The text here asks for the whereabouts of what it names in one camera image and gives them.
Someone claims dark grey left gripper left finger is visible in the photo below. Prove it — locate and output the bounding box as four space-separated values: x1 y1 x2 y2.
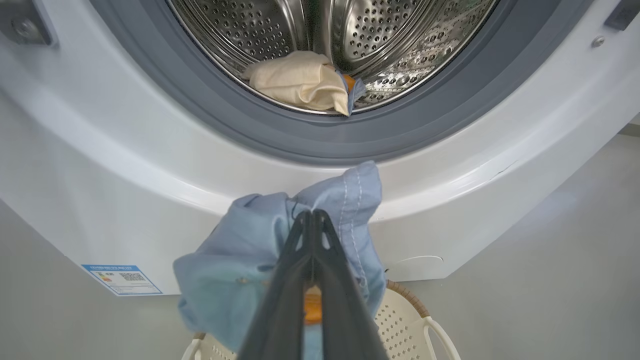
239 210 313 360

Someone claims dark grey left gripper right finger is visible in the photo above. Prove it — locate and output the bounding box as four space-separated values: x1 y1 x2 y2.
312 209 390 360

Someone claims blue denim garment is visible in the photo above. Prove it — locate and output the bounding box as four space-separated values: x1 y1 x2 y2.
173 160 387 360

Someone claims cream garment with orange print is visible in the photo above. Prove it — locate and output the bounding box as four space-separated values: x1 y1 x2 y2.
242 50 368 117

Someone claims grey rubber door gasket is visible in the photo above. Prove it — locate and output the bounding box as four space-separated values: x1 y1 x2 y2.
90 0 593 166

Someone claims white front-load washing machine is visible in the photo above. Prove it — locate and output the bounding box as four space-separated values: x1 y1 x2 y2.
0 0 640 297

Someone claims stainless steel washing machine drum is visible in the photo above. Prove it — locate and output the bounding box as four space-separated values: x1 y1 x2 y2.
167 0 501 116

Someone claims white perforated laundry basket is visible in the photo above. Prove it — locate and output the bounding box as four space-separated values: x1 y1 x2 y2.
181 280 462 360

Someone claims blue energy label sticker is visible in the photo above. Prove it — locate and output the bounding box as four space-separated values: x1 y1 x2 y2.
81 264 164 297

